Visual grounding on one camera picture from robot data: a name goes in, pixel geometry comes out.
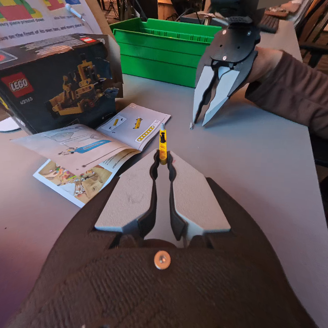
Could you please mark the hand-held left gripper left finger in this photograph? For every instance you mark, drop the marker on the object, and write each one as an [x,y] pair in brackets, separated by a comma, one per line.
[128,194]

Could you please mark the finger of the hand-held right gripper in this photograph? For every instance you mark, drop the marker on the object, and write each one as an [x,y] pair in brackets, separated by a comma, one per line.
[202,87]
[222,89]

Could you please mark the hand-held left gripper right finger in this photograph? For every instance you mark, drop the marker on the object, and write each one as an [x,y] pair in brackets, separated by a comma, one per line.
[197,199]

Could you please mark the yellow lego beam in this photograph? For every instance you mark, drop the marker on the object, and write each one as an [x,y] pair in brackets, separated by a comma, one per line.
[163,146]

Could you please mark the person's right forearm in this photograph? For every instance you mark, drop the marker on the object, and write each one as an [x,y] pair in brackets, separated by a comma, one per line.
[294,89]

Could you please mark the open lego instruction booklet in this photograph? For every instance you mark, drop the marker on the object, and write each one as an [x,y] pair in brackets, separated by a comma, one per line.
[102,151]

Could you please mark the black lego set box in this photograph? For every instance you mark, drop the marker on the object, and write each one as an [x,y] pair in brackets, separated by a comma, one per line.
[59,82]

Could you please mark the person's right hand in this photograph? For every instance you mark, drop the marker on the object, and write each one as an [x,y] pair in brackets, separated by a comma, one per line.
[264,64]

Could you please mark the black keyboard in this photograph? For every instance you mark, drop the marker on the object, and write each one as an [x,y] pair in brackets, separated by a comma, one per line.
[269,23]

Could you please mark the green plastic bin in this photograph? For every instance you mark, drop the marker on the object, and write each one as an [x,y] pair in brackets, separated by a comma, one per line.
[158,51]

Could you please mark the dark wooden chair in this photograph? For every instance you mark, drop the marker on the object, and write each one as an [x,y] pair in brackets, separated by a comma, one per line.
[315,33]

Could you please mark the white round plate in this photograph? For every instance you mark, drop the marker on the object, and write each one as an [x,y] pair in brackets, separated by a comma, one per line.
[9,125]

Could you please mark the printed task instruction sheet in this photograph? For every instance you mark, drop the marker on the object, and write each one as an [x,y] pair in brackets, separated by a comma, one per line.
[38,20]

